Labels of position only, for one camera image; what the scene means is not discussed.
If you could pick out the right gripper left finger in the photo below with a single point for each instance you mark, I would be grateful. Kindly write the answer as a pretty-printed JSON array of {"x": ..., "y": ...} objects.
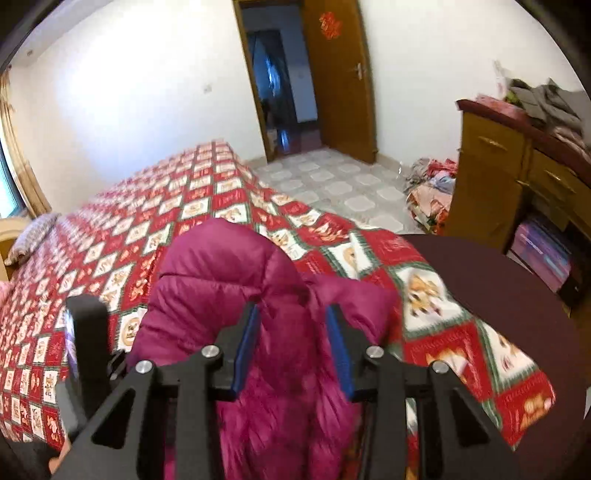
[{"x": 160, "y": 413}]

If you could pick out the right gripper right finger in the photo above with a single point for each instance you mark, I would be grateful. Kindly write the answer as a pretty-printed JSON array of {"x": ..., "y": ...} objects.
[{"x": 420, "y": 420}]

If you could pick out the magenta puffer jacket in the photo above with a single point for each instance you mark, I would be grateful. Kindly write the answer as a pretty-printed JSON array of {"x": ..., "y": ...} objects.
[{"x": 292, "y": 420}]

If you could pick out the clothes pile on floor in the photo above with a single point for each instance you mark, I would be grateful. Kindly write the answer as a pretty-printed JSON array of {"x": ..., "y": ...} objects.
[{"x": 429, "y": 191}]

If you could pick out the grey clothes on dresser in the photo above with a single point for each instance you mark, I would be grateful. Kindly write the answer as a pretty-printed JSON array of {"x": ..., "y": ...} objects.
[{"x": 550, "y": 105}]

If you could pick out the person's left hand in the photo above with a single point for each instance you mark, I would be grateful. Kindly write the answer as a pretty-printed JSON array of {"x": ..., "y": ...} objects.
[{"x": 55, "y": 462}]

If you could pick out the red patchwork bear bedspread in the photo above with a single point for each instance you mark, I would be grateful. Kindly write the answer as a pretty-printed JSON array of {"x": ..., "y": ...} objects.
[{"x": 111, "y": 249}]

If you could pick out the striped pillow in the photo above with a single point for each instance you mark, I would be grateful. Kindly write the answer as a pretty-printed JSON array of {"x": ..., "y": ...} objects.
[{"x": 30, "y": 239}]

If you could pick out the cream wooden headboard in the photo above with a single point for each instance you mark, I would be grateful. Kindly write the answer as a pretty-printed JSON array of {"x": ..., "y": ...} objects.
[{"x": 10, "y": 229}]

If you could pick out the dark round table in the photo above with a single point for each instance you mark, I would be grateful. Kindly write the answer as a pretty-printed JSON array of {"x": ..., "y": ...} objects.
[{"x": 523, "y": 309}]

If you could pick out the beige right curtain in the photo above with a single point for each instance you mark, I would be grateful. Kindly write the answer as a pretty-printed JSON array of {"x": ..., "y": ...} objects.
[{"x": 21, "y": 169}]

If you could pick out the window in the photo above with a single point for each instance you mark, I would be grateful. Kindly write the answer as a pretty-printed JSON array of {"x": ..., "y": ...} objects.
[{"x": 11, "y": 202}]

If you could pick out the wooden dresser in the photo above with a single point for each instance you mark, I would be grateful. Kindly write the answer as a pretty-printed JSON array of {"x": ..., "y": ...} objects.
[{"x": 521, "y": 191}]

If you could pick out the brown wooden door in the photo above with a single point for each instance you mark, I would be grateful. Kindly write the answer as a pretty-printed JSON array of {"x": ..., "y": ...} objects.
[{"x": 340, "y": 71}]

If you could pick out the red door decoration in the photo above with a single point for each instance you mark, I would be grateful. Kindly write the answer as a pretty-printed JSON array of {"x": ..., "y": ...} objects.
[{"x": 330, "y": 25}]

